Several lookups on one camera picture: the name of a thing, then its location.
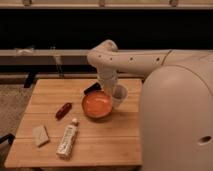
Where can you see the black chair leg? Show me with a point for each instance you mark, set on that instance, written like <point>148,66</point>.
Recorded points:
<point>9,138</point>

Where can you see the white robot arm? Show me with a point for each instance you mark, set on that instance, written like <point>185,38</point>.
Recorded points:
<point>176,103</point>

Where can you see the white tube with cap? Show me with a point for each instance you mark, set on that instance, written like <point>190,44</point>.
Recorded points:
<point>65,146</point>

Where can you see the pale green sponge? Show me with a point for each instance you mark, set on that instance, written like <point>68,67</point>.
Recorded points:
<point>40,135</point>

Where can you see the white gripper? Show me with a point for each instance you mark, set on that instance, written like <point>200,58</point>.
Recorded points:
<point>109,86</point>

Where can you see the small black object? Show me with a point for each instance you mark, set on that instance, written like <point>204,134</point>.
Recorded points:
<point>95,86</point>

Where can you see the orange ceramic bowl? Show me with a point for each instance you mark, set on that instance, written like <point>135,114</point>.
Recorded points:
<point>96,104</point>

